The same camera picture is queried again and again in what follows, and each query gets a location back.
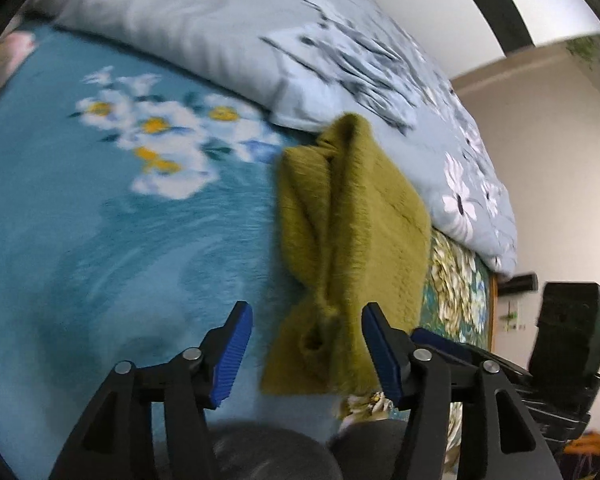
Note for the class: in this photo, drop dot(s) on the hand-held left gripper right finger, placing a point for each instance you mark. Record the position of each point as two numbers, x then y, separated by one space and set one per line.
380 355

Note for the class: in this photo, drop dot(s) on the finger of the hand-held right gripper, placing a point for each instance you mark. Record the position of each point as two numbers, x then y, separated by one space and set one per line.
555 412
447 344

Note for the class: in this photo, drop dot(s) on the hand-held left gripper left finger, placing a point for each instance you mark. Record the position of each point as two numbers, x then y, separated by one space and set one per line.
232 355

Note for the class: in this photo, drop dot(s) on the olive green fuzzy sweater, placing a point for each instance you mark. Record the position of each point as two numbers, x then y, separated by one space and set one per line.
350 220

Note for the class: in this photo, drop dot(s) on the orange bag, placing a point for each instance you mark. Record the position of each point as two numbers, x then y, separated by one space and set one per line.
587 445

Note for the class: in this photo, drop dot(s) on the yellow white floral bed sheet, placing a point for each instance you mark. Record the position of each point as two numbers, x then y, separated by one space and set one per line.
455 280

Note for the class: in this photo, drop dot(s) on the blue floral plush blanket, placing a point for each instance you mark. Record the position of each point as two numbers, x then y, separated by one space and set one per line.
105 260

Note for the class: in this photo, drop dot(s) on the green hanging plant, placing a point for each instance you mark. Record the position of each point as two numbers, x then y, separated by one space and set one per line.
586 50

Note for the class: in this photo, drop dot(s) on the light blue floral duvet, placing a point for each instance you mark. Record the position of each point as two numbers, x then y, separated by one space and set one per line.
230 25

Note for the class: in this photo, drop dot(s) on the wooden bed frame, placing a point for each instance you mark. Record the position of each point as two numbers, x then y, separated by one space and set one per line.
493 310

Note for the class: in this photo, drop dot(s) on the white wall socket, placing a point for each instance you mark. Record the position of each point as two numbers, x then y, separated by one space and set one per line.
512 317

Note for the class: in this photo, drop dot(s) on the black wall-mounted device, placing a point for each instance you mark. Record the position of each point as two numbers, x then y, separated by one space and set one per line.
517 282

